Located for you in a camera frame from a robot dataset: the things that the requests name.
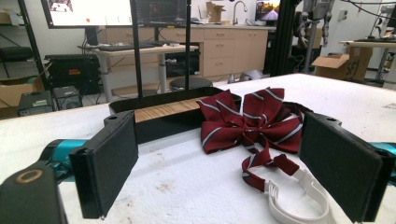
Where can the white foam board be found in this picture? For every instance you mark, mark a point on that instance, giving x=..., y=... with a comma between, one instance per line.
x=186, y=186

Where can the black metal frame post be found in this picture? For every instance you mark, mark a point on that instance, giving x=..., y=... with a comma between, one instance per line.
x=31, y=40
x=285, y=37

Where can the beige desk with white legs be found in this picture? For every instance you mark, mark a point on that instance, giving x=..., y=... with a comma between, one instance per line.
x=149, y=51

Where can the black keyboard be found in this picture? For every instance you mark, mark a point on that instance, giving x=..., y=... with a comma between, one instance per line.
x=124, y=47

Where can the black rack with wooden base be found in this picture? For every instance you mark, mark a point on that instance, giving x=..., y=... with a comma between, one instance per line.
x=165, y=110

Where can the black round stool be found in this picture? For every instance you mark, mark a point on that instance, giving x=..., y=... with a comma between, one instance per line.
x=196, y=83

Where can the hanging grey robot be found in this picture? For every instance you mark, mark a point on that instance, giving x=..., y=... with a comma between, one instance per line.
x=316, y=12

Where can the flat cardboard box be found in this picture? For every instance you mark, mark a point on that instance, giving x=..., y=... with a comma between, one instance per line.
x=15, y=91

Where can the large open cardboard box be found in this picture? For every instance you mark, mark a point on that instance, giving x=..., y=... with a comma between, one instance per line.
x=342, y=67

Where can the dark computer monitor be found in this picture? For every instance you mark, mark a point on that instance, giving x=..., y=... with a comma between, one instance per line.
x=162, y=12

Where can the small cardboard box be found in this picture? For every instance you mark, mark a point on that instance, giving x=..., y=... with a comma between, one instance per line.
x=215, y=12

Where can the black equipment case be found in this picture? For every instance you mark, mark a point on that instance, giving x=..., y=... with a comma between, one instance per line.
x=73, y=71

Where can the black computer tower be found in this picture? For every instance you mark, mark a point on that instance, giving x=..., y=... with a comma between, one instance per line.
x=35, y=103
x=67, y=98

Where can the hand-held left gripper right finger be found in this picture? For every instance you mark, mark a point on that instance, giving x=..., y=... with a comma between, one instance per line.
x=339, y=165

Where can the black padded seat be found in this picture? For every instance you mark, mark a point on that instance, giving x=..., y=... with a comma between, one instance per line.
x=15, y=53

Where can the beige side table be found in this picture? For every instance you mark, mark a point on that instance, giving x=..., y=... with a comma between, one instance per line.
x=370, y=44

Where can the beige cabinets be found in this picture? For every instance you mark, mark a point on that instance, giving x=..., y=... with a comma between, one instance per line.
x=224, y=49

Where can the computer monitor with white screen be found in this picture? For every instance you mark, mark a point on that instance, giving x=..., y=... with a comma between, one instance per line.
x=93, y=12

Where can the metal faucet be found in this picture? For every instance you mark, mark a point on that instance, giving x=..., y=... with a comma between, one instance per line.
x=237, y=9

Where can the maroon striped bow tie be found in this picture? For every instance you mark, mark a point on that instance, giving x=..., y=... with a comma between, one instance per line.
x=230, y=133

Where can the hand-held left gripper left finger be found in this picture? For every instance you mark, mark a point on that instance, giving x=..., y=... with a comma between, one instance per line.
x=106, y=168

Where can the monitor with sunset picture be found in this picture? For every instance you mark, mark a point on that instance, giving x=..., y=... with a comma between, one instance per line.
x=267, y=11

